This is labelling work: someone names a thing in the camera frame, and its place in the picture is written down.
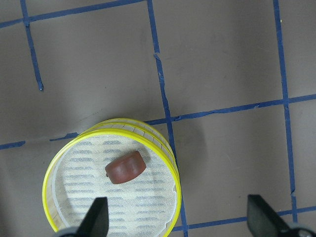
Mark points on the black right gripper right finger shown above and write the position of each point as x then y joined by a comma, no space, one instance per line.
263,221

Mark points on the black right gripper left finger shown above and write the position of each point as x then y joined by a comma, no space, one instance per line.
96,221

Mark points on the yellow-rimmed top steamer layer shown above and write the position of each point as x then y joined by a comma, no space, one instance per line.
146,206

